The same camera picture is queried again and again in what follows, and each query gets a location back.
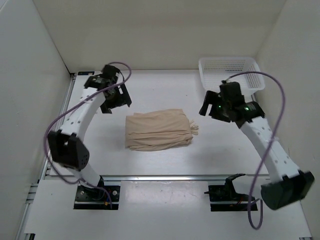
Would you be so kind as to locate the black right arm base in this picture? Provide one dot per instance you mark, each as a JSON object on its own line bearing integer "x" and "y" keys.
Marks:
{"x": 224, "y": 198}

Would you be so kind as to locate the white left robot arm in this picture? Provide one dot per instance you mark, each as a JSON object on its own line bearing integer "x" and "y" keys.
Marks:
{"x": 66, "y": 144}

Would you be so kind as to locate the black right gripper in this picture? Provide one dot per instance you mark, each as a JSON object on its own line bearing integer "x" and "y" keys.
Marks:
{"x": 210, "y": 98}

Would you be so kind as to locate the beige trousers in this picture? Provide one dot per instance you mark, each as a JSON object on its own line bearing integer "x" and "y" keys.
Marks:
{"x": 159, "y": 130}

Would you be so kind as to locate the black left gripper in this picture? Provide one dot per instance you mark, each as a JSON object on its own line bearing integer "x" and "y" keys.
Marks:
{"x": 123, "y": 99}

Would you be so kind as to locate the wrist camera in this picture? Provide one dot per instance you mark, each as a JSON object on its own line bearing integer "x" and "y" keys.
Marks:
{"x": 108, "y": 77}
{"x": 231, "y": 92}

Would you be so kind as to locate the aluminium table edge rail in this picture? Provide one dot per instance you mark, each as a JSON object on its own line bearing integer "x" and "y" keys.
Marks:
{"x": 206, "y": 177}

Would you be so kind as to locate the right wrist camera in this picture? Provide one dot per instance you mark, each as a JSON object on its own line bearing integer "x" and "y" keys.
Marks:
{"x": 231, "y": 92}

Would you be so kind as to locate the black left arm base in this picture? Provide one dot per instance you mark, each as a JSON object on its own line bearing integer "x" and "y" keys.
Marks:
{"x": 95, "y": 199}

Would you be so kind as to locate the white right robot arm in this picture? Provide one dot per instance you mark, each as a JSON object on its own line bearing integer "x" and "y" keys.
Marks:
{"x": 288, "y": 183}

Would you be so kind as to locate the white plastic basket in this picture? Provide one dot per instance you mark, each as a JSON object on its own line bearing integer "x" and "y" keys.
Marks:
{"x": 214, "y": 70}

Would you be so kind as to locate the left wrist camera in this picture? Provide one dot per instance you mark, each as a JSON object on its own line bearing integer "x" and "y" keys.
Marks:
{"x": 108, "y": 77}

